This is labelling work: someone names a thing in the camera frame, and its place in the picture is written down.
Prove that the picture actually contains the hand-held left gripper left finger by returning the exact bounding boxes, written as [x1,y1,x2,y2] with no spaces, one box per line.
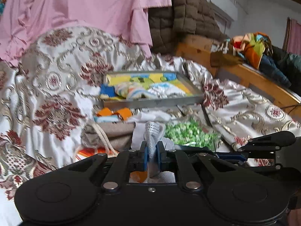
[67,141,149,191]

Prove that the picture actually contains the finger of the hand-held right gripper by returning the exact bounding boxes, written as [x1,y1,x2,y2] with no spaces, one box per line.
[213,153,284,171]
[237,131,296,152]

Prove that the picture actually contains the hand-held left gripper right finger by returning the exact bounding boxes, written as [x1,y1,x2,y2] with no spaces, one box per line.
[157,141,238,192]

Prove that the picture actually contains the grey perforated sock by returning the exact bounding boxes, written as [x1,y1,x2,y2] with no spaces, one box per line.
[132,121,177,184]

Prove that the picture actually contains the burlap drawstring bag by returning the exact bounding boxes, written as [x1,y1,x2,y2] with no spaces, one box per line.
[81,121,135,156]

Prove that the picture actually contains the metal tray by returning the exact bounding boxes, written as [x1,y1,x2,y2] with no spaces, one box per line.
[102,70,205,109]

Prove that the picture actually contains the green white patterned cloth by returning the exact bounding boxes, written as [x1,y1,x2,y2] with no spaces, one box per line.
[165,119,221,150]

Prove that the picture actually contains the orange blue sock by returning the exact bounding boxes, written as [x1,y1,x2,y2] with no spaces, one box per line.
[113,108,133,121]
[94,108,119,123]

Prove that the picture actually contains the white sock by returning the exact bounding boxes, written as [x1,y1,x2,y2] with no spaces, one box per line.
[146,85,189,98]

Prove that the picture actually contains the blue yellow sock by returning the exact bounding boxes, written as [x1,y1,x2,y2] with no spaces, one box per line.
[100,85,116,100]

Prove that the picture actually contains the dark blue clothes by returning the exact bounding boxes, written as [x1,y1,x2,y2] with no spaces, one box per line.
[259,46,301,92]

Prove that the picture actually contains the yellow blue towel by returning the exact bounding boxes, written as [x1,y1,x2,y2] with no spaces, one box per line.
[105,73,191,98]

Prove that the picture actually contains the colourful clothes pile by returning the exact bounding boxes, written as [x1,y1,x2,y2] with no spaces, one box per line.
[229,32,274,70]

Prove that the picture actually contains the pink curtain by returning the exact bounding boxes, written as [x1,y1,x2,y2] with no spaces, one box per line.
[286,18,301,57]

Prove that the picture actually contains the floral satin blanket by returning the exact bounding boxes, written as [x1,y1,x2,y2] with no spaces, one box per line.
[0,26,301,226]

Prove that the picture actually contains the brown quilted blanket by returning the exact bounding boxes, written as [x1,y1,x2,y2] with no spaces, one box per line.
[148,0,230,49]

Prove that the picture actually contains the white air conditioner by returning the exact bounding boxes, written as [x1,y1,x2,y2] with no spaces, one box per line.
[202,0,239,21]

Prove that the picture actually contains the pink bedsheet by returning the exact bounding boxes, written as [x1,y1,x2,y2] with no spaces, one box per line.
[0,0,173,67]

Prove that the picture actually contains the wooden bed frame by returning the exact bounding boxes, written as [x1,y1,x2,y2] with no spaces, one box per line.
[175,35,301,120]

